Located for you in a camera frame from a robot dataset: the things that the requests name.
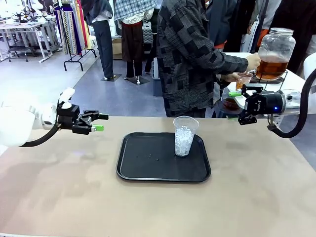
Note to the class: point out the silver dispenser lid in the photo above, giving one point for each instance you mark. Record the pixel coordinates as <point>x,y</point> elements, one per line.
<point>281,31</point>

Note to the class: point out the grey storage bin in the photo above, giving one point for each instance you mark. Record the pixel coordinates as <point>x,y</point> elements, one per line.
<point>157,87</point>

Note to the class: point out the colourful hanging fabrics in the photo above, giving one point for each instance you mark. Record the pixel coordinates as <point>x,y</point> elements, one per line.
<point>71,29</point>

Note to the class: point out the mannequin in plaid shirt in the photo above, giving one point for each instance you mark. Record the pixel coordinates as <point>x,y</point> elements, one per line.
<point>133,39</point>

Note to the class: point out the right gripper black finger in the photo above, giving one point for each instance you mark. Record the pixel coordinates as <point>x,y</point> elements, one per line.
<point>248,118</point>
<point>251,89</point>

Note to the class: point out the bystander in grey and orange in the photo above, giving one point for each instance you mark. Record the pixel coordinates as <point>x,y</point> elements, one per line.
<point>264,19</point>

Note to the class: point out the black clothing rack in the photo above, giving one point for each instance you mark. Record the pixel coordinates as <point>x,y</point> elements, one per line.
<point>74,63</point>

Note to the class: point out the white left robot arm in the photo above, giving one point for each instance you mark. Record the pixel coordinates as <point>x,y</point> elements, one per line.
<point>14,126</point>

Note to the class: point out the black square mannequin base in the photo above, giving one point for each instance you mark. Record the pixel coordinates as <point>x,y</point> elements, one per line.
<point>111,77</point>
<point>137,81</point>

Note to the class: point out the clear container of brown liquid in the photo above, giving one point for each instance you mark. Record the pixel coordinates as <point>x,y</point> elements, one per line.
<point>230,103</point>

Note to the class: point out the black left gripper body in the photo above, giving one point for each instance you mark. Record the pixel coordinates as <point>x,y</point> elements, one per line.
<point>67,116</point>

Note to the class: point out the black plastic tray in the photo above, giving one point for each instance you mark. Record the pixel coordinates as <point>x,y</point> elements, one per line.
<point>148,168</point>

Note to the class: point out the grey roll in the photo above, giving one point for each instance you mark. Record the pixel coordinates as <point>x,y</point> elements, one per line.
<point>155,67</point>

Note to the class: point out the cardboard box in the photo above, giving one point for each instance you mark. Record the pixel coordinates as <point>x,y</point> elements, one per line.
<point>117,48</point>

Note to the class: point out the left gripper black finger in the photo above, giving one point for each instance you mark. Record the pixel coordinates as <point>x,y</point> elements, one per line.
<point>82,128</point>
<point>95,115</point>

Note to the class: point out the person's right sleeved forearm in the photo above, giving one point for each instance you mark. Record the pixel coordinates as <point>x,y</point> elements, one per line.
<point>232,61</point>

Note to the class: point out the white workbench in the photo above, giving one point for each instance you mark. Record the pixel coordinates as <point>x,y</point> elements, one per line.
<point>24,26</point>

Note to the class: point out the mannequin in dark trousers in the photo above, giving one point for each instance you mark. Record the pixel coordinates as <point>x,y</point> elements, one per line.
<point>103,44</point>

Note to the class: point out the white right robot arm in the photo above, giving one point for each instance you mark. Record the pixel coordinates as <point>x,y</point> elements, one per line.
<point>293,105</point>

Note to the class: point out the clear plastic cup with ice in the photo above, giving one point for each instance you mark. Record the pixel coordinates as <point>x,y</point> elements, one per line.
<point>184,145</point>
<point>240,83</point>

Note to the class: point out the person in patchwork jacket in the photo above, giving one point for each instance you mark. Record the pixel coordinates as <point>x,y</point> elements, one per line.
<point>185,61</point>

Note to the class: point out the bystander in black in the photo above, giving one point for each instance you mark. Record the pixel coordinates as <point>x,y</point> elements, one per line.
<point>301,14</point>

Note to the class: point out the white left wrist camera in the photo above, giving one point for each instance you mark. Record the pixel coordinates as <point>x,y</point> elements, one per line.
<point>66,97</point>

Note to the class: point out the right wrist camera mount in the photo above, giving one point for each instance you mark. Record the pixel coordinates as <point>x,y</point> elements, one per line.
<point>276,119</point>

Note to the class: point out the glass tea dispenser jar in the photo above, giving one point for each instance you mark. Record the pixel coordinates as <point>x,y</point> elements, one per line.
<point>272,61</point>

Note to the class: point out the person's right hand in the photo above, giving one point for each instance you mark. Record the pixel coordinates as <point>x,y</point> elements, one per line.
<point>253,61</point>

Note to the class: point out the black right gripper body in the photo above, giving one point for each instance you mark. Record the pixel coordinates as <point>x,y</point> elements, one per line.
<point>267,103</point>

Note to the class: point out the bystander in dark blue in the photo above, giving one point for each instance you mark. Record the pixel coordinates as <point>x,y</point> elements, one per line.
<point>219,22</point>

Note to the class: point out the person's left hand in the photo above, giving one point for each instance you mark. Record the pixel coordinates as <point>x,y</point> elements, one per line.
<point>230,77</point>

